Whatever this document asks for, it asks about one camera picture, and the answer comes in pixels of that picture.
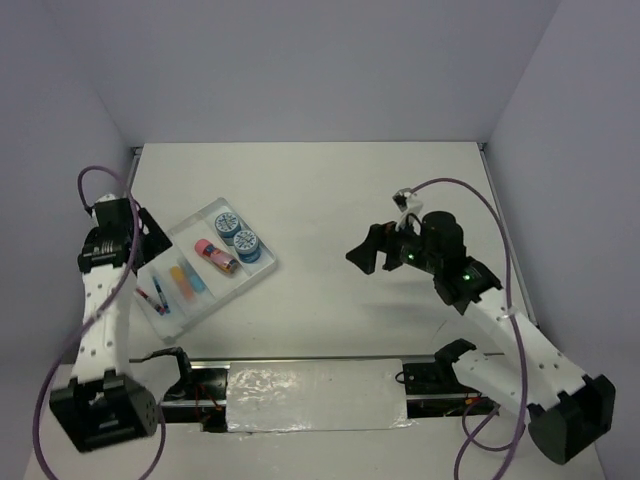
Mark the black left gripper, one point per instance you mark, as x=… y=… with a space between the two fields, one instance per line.
x=156 y=242

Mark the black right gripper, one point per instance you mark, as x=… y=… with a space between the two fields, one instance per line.
x=383 y=237

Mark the yellow pink highlighter pen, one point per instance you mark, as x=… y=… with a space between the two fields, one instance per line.
x=179 y=277

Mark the pink sticky notes tube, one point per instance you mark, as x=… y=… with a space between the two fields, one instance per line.
x=217 y=257

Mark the blue gel pen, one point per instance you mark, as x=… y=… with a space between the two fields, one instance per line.
x=162 y=298

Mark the red gel pen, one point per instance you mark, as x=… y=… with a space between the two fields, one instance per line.
x=155 y=305

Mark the blue round splash-lid container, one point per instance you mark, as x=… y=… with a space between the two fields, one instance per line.
x=247 y=246

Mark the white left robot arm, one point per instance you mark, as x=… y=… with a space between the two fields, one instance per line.
x=103 y=404

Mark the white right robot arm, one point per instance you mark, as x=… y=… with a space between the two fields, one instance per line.
x=567 y=409

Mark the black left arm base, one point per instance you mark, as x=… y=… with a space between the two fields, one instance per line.
x=188 y=392

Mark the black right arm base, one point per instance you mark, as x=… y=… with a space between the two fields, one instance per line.
x=431 y=387

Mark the blue round container in tray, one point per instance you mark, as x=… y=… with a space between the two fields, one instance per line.
x=227 y=225

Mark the silver foil sheet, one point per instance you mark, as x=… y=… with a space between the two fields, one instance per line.
x=309 y=396

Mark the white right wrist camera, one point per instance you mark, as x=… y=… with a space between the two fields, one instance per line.
x=408 y=204

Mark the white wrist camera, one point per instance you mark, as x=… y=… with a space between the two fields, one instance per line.
x=408 y=204
x=107 y=200

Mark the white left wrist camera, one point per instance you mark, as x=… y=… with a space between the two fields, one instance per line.
x=107 y=200

